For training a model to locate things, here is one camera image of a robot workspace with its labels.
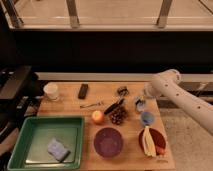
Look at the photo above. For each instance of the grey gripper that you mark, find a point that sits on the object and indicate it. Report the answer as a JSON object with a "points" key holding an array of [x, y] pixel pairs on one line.
{"points": [[146, 94]]}

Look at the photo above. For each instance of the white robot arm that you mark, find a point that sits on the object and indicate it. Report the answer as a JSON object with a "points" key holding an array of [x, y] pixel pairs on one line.
{"points": [[167, 83]]}

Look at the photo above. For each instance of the small blue cup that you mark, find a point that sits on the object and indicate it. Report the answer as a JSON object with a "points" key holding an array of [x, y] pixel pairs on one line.
{"points": [[147, 118]]}

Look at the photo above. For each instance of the white plastic cup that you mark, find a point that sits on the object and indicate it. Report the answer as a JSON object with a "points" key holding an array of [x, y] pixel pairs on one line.
{"points": [[51, 91]]}

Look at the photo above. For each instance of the small dark metal clip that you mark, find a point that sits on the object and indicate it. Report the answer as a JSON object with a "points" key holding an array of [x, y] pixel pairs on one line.
{"points": [[122, 91]]}

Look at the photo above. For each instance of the yellow banana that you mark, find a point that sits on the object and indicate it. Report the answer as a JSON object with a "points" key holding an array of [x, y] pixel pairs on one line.
{"points": [[148, 143]]}

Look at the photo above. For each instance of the orange apple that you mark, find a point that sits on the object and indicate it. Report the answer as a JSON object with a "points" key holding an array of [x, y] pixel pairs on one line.
{"points": [[97, 117]]}

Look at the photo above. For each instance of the orange carrot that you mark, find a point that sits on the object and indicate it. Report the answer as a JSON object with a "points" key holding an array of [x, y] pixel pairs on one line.
{"points": [[160, 151]]}

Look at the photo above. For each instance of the purple bowl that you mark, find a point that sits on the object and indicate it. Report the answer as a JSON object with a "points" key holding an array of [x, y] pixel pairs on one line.
{"points": [[108, 142]]}

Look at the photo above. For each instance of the black remote block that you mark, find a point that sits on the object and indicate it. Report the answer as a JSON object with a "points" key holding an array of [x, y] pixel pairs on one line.
{"points": [[83, 91]]}

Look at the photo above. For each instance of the blue sponge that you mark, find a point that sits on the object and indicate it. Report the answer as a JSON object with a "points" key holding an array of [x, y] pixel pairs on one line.
{"points": [[57, 150]]}

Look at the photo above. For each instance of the black equipment stand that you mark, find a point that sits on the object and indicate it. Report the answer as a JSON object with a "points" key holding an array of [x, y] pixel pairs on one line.
{"points": [[17, 89]]}

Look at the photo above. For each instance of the green plastic tray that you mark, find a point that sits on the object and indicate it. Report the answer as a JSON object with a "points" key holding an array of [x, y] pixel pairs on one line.
{"points": [[31, 149]]}

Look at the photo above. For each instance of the black handled brush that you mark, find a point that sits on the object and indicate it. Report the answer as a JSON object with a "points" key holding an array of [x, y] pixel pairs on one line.
{"points": [[114, 106]]}

